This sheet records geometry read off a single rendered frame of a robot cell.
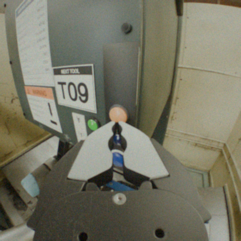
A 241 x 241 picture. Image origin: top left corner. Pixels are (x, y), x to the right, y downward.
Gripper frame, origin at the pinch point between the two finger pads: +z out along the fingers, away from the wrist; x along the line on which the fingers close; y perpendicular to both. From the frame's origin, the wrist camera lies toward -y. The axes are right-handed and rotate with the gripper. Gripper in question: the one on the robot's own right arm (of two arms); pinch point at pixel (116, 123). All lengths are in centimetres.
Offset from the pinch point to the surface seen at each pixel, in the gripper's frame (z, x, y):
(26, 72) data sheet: 15.6, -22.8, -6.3
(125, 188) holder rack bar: 15.9, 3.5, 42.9
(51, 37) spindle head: 8.7, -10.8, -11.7
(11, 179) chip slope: 41, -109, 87
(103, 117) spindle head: 3.7, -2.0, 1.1
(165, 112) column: 60, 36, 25
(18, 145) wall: 71, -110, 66
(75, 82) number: 5.9, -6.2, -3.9
